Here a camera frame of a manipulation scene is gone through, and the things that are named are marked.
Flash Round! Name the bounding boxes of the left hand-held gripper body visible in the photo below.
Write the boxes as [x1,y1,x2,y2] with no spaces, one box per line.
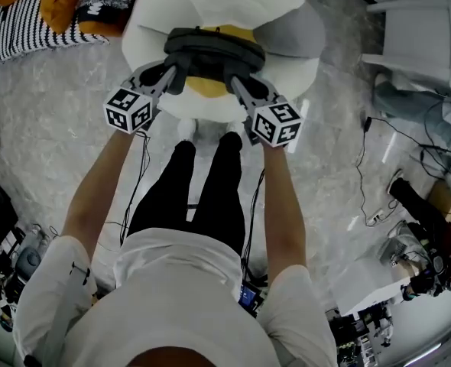
[102,81,161,134]

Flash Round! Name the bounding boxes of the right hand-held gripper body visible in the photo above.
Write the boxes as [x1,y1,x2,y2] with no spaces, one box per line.
[243,96,303,149]

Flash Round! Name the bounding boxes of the dark grey backpack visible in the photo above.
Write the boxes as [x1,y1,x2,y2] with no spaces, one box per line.
[163,26,267,95]

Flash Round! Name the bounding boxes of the person's left forearm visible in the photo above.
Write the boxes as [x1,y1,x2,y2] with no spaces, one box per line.
[60,128,142,263]

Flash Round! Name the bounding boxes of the person's right forearm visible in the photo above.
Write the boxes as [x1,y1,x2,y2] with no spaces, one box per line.
[261,141,309,278]

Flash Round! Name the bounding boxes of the yellow round seat cushion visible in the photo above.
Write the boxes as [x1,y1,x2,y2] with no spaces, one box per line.
[185,24,257,99]

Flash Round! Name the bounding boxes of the person's left white shoe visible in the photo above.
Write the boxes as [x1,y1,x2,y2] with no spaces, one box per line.
[177,119,198,141]

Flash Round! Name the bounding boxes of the orange couch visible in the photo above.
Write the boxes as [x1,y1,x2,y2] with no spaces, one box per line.
[76,15,129,37]

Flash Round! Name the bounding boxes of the person's black trousers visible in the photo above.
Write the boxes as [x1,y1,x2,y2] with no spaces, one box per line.
[126,131,246,258]

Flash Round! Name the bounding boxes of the long orange throw pillow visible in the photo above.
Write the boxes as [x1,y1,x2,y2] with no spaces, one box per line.
[40,0,91,34]

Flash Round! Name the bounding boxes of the white power strip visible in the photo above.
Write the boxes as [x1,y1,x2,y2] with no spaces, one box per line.
[365,209,386,227]

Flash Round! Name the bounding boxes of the white sink cabinet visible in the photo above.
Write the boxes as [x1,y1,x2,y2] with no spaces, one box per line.
[361,0,451,99]

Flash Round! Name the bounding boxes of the black waist device blue screen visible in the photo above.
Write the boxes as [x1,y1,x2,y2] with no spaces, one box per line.
[237,277,267,317]

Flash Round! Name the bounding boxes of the white table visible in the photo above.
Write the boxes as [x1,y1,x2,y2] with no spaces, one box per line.
[330,260,406,315]

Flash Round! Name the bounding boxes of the dark grey round device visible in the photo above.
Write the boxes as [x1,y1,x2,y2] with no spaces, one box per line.
[15,245,45,282]

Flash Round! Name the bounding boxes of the brown cardboard box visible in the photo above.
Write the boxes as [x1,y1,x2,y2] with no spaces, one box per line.
[427,181,451,225]

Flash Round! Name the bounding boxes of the person's face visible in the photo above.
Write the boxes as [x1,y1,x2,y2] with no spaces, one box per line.
[125,344,230,367]

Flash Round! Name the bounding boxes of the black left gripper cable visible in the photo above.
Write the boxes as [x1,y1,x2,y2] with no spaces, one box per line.
[118,130,152,246]

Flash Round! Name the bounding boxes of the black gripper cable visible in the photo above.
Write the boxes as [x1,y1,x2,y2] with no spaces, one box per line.
[118,130,152,246]
[240,168,267,282]

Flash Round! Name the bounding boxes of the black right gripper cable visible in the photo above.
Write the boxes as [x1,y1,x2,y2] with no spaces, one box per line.
[240,168,267,282]

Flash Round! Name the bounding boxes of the black power adapter cable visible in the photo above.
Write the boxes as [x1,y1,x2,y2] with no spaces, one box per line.
[353,116,451,229]

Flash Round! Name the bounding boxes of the grey harness shoulder strap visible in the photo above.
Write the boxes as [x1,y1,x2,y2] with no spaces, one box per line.
[21,261,92,367]

